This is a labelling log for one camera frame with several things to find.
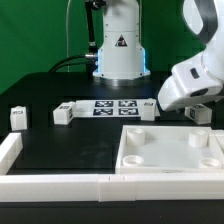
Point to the fiducial marker sheet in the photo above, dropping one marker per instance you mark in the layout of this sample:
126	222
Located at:
110	108

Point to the white U-shaped fence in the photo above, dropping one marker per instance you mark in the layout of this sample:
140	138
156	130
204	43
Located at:
103	187

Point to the white square tabletop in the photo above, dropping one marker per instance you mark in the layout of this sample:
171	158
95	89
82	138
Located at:
168	149

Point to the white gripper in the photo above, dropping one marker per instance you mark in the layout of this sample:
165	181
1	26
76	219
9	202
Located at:
189	84

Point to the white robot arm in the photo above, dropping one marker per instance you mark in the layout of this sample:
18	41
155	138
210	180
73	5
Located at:
121	58

